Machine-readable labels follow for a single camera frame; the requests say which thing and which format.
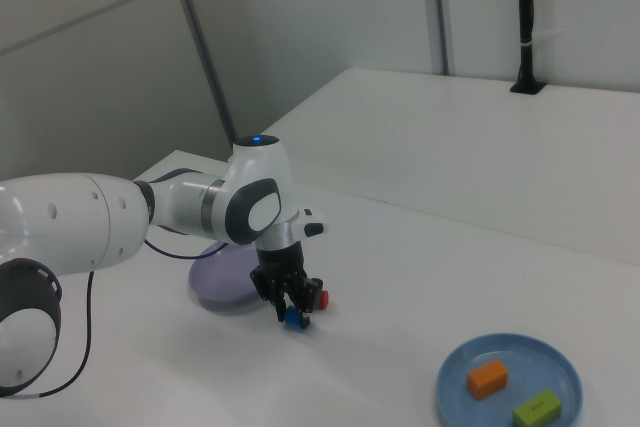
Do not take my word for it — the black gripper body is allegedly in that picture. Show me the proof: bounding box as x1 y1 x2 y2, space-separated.
255 241 307 289

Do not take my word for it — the blue block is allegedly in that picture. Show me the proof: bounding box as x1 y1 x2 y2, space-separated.
282 307 307 332

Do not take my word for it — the orange block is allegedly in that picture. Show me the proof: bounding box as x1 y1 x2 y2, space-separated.
466 358 510 401

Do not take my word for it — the green block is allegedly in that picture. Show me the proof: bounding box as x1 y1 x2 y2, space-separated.
512 388 562 427

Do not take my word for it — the purple plate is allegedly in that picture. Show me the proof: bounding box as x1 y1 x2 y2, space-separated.
188 240 266 316

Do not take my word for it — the blue plate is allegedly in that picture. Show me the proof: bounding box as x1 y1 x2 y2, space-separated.
436 332 584 427

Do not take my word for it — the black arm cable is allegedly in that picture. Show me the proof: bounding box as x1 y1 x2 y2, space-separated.
0 169 236 401

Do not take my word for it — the black mount pole with clamp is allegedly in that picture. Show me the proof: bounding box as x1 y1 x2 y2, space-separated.
509 0 545 96

